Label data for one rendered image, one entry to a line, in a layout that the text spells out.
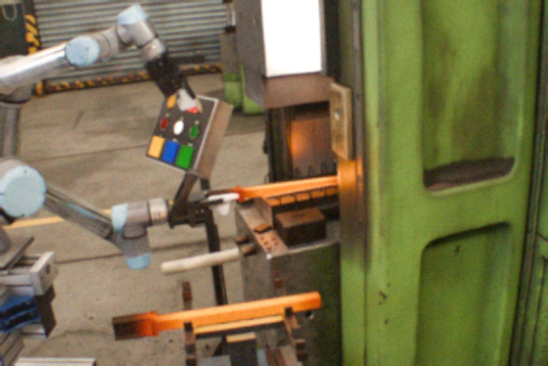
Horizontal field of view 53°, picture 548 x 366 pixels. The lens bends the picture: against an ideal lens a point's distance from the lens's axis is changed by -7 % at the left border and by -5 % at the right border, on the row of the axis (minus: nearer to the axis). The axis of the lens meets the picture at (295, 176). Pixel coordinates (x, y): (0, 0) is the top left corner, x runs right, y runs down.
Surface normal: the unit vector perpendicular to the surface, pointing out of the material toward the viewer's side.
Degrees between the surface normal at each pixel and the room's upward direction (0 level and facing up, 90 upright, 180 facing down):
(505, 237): 90
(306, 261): 90
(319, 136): 90
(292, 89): 90
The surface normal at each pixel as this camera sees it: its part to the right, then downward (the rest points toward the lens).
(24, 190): 0.71, 0.15
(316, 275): 0.33, 0.32
